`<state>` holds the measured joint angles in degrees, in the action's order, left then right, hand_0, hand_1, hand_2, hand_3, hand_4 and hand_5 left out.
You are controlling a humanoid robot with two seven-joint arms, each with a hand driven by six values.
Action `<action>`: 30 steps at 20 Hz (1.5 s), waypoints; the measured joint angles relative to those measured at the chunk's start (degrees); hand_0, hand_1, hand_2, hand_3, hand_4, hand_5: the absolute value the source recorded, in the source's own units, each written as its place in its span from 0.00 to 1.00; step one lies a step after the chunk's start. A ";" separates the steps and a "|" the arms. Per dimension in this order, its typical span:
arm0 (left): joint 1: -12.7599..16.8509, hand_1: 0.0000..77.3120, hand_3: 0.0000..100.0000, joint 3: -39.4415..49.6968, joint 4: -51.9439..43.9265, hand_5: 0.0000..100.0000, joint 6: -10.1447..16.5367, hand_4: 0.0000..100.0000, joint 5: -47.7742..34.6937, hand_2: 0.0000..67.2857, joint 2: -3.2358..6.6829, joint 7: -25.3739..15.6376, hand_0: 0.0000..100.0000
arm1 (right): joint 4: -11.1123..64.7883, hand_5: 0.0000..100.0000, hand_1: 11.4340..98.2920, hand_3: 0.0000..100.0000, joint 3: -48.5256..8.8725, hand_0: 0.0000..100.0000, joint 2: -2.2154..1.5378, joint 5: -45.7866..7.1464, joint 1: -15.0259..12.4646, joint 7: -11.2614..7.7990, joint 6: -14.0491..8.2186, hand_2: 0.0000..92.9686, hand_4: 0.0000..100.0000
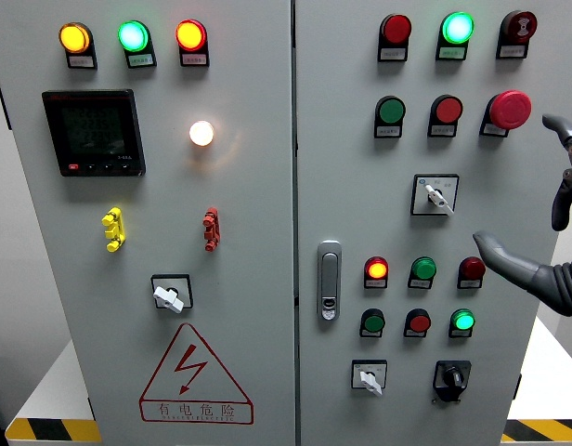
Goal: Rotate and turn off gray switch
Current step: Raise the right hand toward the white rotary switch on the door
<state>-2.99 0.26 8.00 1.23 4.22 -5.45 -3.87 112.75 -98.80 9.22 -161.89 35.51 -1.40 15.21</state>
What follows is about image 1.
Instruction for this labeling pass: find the large red-rimmed lit lamp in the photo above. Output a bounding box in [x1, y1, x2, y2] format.
[175, 18, 211, 69]

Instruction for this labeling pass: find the small white-handled turn switch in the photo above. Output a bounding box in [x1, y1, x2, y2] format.
[350, 359, 389, 398]

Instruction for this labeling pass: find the large red indicator lamp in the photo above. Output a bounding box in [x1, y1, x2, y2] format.
[377, 13, 413, 63]

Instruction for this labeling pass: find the black-handled turn switch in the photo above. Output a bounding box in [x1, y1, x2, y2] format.
[431, 360, 473, 404]

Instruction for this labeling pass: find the red warning triangle sign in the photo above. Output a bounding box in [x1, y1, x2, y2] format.
[138, 322, 255, 426]

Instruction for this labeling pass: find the grey cabinet door with display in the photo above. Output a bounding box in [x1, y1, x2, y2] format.
[0, 0, 297, 446]

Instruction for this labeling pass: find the large gray white-handled turn switch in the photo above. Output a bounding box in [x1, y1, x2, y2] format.
[409, 173, 461, 217]

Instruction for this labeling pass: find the small red handle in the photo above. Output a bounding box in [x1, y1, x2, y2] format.
[202, 206, 221, 253]

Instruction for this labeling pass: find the dark red buzzer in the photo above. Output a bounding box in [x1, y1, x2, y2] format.
[495, 9, 539, 60]

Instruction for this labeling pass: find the black yellow striped tape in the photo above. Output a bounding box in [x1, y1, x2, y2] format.
[500, 418, 572, 443]
[5, 417, 103, 443]

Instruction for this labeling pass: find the large green indicator lamp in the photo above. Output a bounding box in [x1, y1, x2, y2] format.
[435, 11, 475, 62]
[117, 20, 158, 70]

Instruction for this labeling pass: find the large green push button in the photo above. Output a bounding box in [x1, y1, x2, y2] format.
[373, 95, 407, 139]

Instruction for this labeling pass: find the small lit green lamp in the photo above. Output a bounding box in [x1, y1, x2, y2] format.
[448, 308, 476, 339]

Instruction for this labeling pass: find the black digital meter display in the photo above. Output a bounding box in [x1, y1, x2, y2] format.
[41, 88, 147, 178]

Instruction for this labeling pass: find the small red push button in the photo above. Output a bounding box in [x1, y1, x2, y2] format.
[403, 308, 432, 339]

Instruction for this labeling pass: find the white glowing lamp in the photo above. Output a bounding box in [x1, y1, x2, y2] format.
[188, 120, 215, 148]

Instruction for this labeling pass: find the silver door lock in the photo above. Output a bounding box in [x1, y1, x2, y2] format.
[316, 240, 344, 322]

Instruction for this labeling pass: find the small dark red lamp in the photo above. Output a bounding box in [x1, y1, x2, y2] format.
[456, 256, 487, 290]

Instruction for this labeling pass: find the large red push button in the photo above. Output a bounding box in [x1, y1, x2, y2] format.
[426, 94, 464, 138]

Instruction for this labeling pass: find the large yellow indicator lamp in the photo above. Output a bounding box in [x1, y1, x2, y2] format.
[58, 21, 99, 71]

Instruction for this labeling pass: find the small green push button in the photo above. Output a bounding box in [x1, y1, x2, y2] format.
[358, 308, 386, 339]

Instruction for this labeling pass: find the small yellow handle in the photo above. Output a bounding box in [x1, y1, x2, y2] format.
[101, 206, 127, 254]

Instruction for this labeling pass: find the grey cabinet door with lock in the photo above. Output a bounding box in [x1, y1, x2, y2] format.
[293, 0, 572, 446]

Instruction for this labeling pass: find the small dark green lamp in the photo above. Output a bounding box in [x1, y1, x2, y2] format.
[407, 256, 438, 290]

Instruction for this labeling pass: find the small lit red lamp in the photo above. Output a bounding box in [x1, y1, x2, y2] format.
[363, 256, 390, 290]

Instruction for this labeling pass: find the white-handled switch on black plate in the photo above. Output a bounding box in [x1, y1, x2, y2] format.
[149, 273, 194, 315]

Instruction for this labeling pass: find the large red stop button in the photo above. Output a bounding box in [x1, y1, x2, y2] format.
[479, 89, 533, 138]

